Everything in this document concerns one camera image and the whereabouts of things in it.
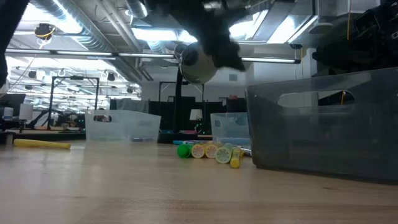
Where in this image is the yellow thin marker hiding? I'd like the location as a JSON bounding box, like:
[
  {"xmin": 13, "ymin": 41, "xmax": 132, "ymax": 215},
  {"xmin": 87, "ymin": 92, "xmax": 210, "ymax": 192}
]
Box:
[{"xmin": 13, "ymin": 138, "xmax": 72, "ymax": 150}]

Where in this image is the yellow-orange Sharpie highlighter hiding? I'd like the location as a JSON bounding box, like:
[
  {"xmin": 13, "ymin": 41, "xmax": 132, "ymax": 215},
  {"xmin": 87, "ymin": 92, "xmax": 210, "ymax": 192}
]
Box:
[
  {"xmin": 190, "ymin": 143, "xmax": 206, "ymax": 159},
  {"xmin": 204, "ymin": 142, "xmax": 220, "ymax": 159}
]

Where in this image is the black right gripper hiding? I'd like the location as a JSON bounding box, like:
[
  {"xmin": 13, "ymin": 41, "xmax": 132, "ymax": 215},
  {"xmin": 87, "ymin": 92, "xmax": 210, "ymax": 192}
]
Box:
[{"xmin": 312, "ymin": 0, "xmax": 398, "ymax": 73}]

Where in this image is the light green Sharpie highlighter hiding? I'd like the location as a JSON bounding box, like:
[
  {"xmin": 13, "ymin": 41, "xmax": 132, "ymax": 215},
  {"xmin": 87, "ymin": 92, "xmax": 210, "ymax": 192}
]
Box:
[{"xmin": 214, "ymin": 143, "xmax": 234, "ymax": 165}]

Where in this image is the smoky grey plastic bin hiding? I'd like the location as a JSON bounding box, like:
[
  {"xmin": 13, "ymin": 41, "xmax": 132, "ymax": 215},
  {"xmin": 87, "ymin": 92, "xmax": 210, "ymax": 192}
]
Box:
[{"xmin": 245, "ymin": 67, "xmax": 398, "ymax": 183}]

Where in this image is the black desk lamp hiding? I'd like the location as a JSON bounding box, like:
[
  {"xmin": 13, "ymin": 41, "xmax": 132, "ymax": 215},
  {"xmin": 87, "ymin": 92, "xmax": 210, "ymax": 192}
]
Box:
[{"xmin": 157, "ymin": 42, "xmax": 220, "ymax": 144}]

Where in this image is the long ceiling light bar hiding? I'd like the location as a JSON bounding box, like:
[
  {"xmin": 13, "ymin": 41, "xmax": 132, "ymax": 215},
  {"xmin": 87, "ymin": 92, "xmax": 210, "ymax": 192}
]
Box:
[{"xmin": 4, "ymin": 49, "xmax": 302, "ymax": 65}]

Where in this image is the black rig frame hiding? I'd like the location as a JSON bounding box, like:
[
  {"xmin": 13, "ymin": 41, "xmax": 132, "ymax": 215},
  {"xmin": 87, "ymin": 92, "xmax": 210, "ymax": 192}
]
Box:
[{"xmin": 48, "ymin": 75, "xmax": 100, "ymax": 131}]

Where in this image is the black partition wall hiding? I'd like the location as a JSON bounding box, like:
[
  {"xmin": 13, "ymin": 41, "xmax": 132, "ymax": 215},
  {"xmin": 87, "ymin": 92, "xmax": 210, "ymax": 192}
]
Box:
[{"xmin": 109, "ymin": 98, "xmax": 249, "ymax": 133}]

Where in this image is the black aluminium table frame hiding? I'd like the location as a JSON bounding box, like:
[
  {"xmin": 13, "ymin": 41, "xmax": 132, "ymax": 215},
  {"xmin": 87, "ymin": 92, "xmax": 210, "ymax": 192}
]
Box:
[{"xmin": 0, "ymin": 130, "xmax": 86, "ymax": 146}]

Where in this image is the blue highlighter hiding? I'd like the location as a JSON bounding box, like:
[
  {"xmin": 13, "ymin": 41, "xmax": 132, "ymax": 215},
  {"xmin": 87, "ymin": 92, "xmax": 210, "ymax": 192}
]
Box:
[{"xmin": 172, "ymin": 139, "xmax": 200, "ymax": 146}]

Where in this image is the round black ceiling device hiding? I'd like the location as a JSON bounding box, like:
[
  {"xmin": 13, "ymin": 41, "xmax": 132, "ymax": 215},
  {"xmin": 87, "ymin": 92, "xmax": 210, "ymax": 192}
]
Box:
[{"xmin": 34, "ymin": 23, "xmax": 56, "ymax": 40}]

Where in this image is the clear plastic bin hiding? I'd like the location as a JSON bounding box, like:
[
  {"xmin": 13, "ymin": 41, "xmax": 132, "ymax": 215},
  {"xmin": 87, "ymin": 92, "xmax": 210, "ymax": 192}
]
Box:
[
  {"xmin": 210, "ymin": 112, "xmax": 251, "ymax": 147},
  {"xmin": 85, "ymin": 109, "xmax": 162, "ymax": 143}
]

